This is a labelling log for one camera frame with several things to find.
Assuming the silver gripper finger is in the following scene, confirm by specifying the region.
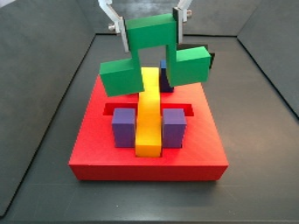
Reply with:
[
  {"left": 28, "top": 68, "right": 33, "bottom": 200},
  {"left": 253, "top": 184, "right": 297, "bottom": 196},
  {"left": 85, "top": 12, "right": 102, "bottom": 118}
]
[
  {"left": 172, "top": 0, "right": 192, "bottom": 44},
  {"left": 97, "top": 0, "right": 129, "bottom": 53}
]

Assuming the green stepped block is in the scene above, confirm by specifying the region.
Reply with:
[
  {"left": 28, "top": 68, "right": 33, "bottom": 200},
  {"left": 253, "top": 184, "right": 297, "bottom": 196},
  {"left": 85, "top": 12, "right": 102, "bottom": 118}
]
[{"left": 98, "top": 14, "right": 211, "bottom": 96}]

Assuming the red base board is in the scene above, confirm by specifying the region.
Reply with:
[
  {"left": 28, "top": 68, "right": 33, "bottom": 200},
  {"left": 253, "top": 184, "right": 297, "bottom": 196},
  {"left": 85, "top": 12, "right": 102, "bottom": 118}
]
[{"left": 69, "top": 80, "right": 229, "bottom": 181}]

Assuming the blue left peg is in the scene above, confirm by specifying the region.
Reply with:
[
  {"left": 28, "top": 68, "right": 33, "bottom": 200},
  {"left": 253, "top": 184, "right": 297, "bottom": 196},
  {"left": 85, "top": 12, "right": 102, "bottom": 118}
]
[{"left": 158, "top": 59, "right": 173, "bottom": 93}]

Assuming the purple left peg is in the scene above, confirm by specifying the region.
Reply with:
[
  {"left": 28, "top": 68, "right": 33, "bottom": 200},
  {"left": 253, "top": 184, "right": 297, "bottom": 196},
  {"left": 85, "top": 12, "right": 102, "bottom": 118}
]
[{"left": 112, "top": 108, "right": 136, "bottom": 148}]

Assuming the purple peg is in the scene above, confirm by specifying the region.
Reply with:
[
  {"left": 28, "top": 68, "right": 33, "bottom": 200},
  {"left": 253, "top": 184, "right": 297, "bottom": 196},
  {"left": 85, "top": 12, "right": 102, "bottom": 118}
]
[
  {"left": 112, "top": 108, "right": 136, "bottom": 148},
  {"left": 162, "top": 108, "right": 187, "bottom": 148}
]

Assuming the yellow center block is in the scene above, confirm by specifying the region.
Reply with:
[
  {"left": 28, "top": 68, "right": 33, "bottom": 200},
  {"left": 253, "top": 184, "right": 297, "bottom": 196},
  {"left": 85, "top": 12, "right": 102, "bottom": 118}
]
[{"left": 134, "top": 67, "right": 161, "bottom": 158}]

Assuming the purple right peg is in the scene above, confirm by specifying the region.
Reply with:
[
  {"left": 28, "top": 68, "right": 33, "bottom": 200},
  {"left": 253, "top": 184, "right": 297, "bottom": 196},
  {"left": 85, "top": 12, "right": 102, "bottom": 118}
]
[{"left": 162, "top": 108, "right": 187, "bottom": 148}]

